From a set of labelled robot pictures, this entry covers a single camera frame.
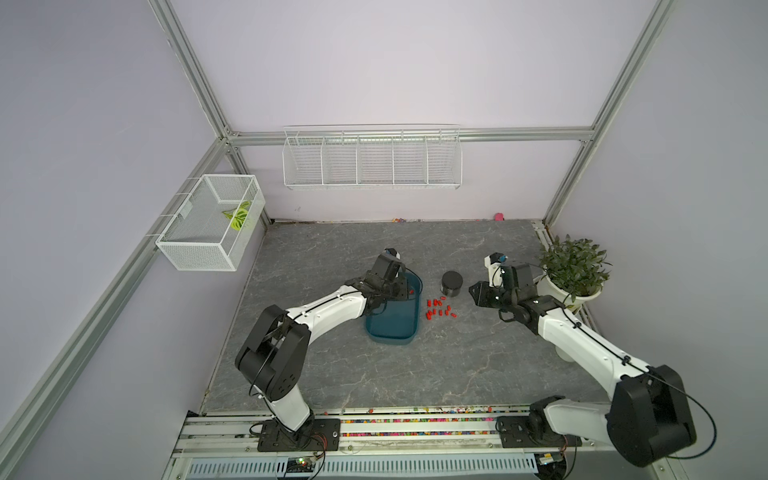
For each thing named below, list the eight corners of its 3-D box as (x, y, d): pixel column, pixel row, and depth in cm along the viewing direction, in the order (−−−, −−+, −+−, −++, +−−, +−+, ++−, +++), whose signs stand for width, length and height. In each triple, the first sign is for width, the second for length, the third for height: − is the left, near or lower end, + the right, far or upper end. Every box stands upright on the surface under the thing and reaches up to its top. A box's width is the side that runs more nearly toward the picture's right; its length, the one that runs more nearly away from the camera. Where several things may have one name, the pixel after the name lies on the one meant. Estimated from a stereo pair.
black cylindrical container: (441, 296, 101) (442, 289, 97) (439, 277, 106) (440, 270, 102) (462, 296, 101) (464, 289, 97) (459, 277, 106) (461, 270, 102)
